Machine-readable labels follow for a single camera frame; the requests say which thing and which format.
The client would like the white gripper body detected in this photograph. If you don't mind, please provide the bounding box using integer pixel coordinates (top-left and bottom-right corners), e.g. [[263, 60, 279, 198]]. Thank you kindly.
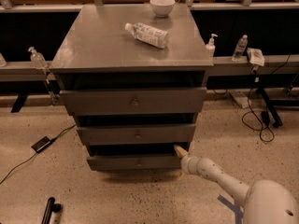
[[180, 155, 199, 175]]

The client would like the grey bottom drawer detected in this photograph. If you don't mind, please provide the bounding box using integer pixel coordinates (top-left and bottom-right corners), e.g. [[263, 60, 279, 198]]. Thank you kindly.
[[87, 155, 180, 171]]

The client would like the grey drawer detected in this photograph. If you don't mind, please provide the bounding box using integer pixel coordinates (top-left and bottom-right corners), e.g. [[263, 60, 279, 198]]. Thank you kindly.
[[77, 124, 195, 146], [60, 88, 206, 116], [87, 155, 180, 171]]

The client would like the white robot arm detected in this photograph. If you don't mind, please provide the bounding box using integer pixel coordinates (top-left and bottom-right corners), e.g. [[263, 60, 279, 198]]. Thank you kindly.
[[174, 145, 299, 224]]

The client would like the grey middle drawer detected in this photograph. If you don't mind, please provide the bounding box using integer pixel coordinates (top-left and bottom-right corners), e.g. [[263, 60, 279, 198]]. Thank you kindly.
[[77, 124, 195, 146]]

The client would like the grey drawer cabinet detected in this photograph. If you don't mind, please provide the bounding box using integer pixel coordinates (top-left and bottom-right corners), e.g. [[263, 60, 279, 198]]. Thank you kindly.
[[50, 5, 212, 157]]

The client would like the grey top drawer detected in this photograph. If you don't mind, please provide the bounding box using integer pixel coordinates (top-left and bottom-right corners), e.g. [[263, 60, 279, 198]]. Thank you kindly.
[[60, 88, 206, 116]]

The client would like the flat paper on floor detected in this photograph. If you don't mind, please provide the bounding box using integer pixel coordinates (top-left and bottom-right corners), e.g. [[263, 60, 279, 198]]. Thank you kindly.
[[230, 91, 251, 109]]

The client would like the black stand leg right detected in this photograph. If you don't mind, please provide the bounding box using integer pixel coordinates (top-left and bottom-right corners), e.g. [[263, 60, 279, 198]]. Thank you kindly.
[[256, 87, 282, 128]]

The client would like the black stand leg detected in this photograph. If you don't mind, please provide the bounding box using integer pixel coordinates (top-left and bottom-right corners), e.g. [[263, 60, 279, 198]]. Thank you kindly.
[[256, 87, 282, 128], [11, 93, 28, 113]]

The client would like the white pump dispenser bottle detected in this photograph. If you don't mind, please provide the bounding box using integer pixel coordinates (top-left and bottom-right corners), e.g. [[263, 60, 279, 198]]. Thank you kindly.
[[206, 34, 217, 58]]

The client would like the white crumpled packet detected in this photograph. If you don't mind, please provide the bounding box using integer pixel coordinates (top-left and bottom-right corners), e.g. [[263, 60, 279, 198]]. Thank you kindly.
[[247, 48, 264, 66]]

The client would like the standing clear water bottle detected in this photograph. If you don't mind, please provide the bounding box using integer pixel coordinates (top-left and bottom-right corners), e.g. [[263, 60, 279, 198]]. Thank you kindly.
[[232, 35, 248, 62]]

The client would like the lying plastic water bottle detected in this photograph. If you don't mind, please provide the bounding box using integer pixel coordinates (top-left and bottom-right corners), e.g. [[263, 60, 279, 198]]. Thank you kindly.
[[125, 22, 169, 49]]

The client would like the black power adapter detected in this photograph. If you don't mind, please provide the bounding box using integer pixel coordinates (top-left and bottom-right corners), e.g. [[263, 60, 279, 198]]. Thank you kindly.
[[32, 136, 51, 153]]

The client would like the white ceramic bowl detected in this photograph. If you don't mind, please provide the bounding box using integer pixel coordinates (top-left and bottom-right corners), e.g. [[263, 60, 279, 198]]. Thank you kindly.
[[149, 0, 176, 17]]

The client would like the black stand leg left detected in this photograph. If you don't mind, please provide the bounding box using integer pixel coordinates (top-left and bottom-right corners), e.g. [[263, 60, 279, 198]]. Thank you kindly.
[[11, 93, 28, 113]]

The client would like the clear pump bottle left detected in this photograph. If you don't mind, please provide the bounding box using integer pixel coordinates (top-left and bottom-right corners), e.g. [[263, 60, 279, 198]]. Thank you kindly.
[[28, 47, 48, 69]]

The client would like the black adapter cable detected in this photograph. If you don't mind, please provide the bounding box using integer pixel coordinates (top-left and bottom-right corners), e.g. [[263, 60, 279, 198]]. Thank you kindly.
[[0, 123, 78, 186]]

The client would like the grey bench rail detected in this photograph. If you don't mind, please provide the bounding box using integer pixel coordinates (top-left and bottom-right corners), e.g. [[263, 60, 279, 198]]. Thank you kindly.
[[0, 55, 299, 82]]

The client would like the black cable loop right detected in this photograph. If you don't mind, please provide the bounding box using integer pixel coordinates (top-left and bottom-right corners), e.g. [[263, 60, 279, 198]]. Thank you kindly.
[[241, 53, 292, 144]]

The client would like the black handle object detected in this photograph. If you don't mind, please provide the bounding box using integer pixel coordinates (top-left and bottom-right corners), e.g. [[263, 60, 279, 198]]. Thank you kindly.
[[41, 197, 63, 224]]

